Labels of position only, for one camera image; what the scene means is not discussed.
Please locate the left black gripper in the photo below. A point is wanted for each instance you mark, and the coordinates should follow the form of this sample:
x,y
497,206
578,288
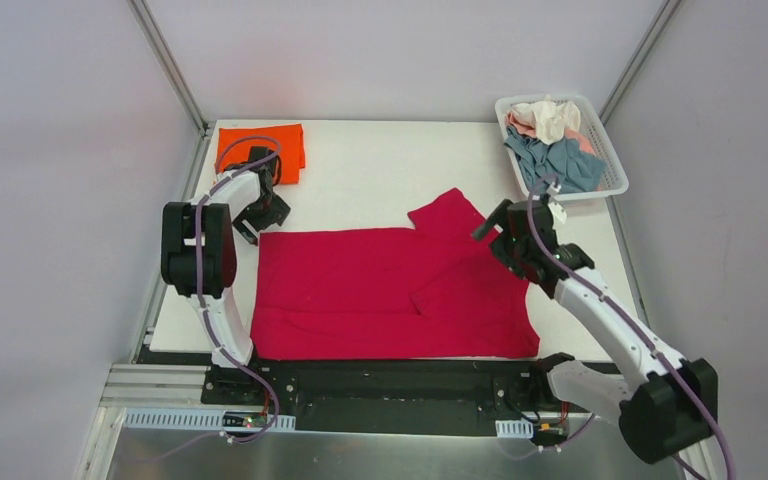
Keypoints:
x,y
263,216

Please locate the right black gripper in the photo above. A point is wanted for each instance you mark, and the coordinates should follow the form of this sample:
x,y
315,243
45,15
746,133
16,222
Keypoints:
x,y
500,225

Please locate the right white cable duct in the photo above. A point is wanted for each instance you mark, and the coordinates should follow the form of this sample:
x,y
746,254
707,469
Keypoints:
x,y
514,429

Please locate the left white cable duct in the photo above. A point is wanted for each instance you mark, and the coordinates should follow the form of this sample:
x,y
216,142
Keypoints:
x,y
237,421

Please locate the grey blue t shirt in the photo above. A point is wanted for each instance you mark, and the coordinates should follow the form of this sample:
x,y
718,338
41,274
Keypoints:
x,y
577,171

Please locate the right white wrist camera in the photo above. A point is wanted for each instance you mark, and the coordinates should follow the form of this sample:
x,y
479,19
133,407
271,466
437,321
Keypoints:
x,y
558,211

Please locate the white cable duct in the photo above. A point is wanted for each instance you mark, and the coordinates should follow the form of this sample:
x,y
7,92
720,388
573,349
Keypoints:
x,y
514,429
237,421

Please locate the right aluminium frame rail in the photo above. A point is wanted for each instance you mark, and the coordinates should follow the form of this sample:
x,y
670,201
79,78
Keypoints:
x,y
642,52

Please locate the cream white t shirt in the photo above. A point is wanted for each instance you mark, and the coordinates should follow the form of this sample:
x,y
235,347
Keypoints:
x,y
545,120

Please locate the crimson red t shirt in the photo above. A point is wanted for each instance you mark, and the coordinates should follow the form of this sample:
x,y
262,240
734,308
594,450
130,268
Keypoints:
x,y
428,290

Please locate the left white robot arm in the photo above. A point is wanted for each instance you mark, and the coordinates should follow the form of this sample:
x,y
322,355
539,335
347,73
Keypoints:
x,y
198,256

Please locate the left aluminium frame rail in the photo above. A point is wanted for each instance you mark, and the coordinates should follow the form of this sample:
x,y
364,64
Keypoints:
x,y
78,245

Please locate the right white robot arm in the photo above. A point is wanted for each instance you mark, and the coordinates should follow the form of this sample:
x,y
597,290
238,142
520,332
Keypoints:
x,y
661,401

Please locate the light pink t shirt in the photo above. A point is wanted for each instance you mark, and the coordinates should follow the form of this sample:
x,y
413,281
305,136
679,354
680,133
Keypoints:
x,y
529,131

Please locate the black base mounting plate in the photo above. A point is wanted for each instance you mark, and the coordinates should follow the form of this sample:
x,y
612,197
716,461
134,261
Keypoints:
x,y
419,397

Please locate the aluminium frame rail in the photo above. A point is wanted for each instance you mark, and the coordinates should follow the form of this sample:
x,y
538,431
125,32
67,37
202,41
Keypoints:
x,y
642,52
78,245

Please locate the folded orange t shirt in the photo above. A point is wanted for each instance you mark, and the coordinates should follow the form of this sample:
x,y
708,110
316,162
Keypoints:
x,y
236,144

